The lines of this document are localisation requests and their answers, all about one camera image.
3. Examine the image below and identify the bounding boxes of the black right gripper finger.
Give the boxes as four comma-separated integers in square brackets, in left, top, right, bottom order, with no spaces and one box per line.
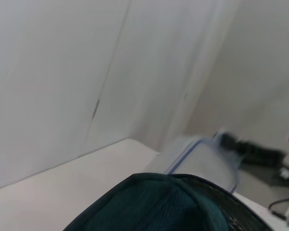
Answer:
[218,132,246,156]

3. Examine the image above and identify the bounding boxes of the dark teal fabric lunch bag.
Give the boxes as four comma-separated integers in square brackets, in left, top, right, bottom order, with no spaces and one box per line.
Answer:
[62,172,281,231]

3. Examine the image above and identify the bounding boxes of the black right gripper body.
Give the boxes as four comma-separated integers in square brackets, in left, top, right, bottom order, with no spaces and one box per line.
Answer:
[239,141,288,167]

